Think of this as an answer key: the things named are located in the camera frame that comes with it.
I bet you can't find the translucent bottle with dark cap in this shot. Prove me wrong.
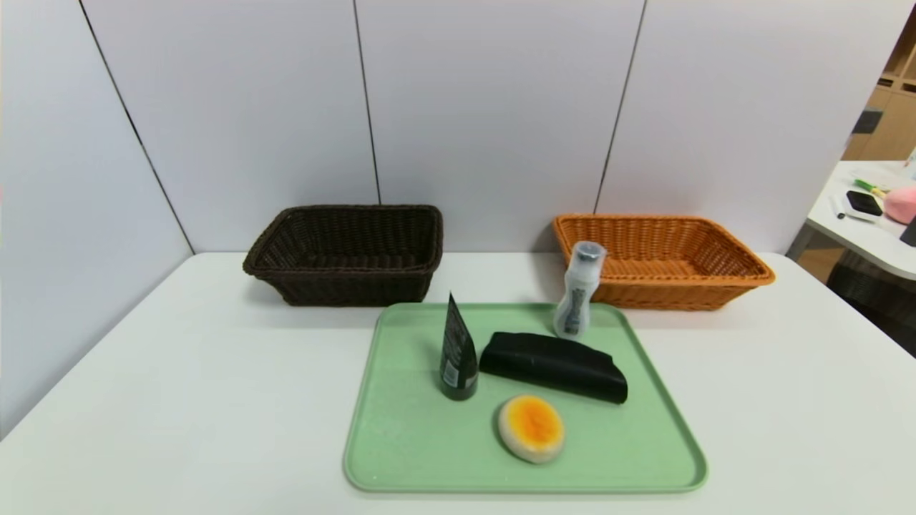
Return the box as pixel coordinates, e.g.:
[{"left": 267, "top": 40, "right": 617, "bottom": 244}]
[{"left": 552, "top": 241, "right": 608, "bottom": 340}]

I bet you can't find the round yellow-orange toy bun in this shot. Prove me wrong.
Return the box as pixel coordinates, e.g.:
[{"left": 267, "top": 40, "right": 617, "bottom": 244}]
[{"left": 497, "top": 394, "right": 566, "bottom": 465}]

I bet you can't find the dark brown wicker basket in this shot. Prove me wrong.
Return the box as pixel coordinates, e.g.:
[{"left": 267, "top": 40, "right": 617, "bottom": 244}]
[{"left": 242, "top": 205, "right": 444, "bottom": 308}]

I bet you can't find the orange wicker basket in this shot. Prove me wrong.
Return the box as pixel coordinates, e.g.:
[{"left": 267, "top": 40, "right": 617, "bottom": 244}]
[{"left": 552, "top": 213, "right": 776, "bottom": 311}]

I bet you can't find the dark cosmetic tube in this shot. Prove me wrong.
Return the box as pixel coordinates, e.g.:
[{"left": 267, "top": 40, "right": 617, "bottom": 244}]
[{"left": 439, "top": 291, "right": 479, "bottom": 401}]

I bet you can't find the black glasses case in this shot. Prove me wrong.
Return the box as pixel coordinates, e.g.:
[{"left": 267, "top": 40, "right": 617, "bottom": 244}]
[{"left": 478, "top": 330, "right": 629, "bottom": 406}]

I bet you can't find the light green plastic tray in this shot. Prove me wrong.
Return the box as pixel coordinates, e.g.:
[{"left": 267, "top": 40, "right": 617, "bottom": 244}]
[{"left": 342, "top": 301, "right": 709, "bottom": 494}]

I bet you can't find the white side table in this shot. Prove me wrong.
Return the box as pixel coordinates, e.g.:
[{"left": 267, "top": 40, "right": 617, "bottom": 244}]
[{"left": 807, "top": 160, "right": 916, "bottom": 281}]

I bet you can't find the black phone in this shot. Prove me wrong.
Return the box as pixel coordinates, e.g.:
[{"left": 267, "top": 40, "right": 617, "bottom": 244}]
[{"left": 846, "top": 190, "right": 884, "bottom": 217}]

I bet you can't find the pink round object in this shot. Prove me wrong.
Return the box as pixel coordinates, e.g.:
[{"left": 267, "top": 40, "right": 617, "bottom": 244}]
[{"left": 883, "top": 186, "right": 916, "bottom": 225}]

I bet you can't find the wooden shelf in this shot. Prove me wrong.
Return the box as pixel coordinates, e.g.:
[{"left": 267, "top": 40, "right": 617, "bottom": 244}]
[{"left": 842, "top": 7, "right": 916, "bottom": 162}]

